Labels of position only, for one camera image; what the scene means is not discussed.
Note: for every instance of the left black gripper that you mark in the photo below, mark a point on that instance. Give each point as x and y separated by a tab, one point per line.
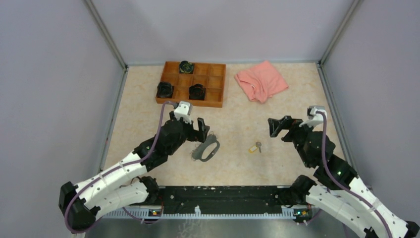
199	135

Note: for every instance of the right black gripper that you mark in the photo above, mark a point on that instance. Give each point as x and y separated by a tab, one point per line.
276	125

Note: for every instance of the metal key holder plate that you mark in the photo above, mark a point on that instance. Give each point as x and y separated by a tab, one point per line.
198	152

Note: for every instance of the silver key yellow cap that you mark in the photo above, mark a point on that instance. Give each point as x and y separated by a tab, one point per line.
256	147

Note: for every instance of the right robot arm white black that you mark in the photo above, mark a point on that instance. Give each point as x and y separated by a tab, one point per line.
338	190

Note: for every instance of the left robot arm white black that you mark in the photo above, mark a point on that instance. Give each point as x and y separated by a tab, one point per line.
84	203

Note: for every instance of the black rolled belt middle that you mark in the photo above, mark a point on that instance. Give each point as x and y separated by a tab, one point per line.
197	92

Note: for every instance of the black rolled belt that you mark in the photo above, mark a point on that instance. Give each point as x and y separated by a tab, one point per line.
165	90
186	67
197	92

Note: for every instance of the pink folded cloth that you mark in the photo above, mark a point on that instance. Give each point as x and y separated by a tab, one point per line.
261	82

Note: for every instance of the black rolled belt left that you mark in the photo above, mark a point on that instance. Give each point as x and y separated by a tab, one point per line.
165	90

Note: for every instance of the orange wooden compartment tray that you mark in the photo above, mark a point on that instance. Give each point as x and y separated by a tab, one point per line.
211	75

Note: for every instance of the black rolled belt top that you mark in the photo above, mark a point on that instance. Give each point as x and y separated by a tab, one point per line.
186	67

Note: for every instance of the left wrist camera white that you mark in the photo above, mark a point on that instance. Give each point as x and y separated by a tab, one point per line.
183	112

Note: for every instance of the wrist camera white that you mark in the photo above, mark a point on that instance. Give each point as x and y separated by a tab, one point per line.
315	116
183	112

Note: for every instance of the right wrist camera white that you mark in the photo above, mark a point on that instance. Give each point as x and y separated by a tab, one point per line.
315	116

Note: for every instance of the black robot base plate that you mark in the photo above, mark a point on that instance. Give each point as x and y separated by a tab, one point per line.
224	200

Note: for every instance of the aluminium frame rails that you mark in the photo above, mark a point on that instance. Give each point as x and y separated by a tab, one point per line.
292	34

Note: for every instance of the white slotted cable duct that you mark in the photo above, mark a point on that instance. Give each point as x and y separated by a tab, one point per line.
155	214

